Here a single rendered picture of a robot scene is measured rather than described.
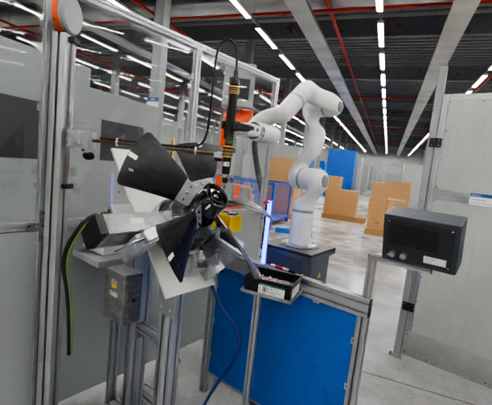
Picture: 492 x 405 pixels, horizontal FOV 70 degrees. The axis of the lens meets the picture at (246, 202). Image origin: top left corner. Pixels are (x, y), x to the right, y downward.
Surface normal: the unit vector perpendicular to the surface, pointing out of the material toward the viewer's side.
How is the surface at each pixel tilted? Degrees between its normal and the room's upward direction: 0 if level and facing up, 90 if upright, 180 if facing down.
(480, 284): 90
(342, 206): 90
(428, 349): 90
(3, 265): 90
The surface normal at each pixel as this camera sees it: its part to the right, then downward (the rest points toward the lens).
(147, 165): 0.51, -0.01
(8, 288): 0.77, 0.15
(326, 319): -0.62, 0.02
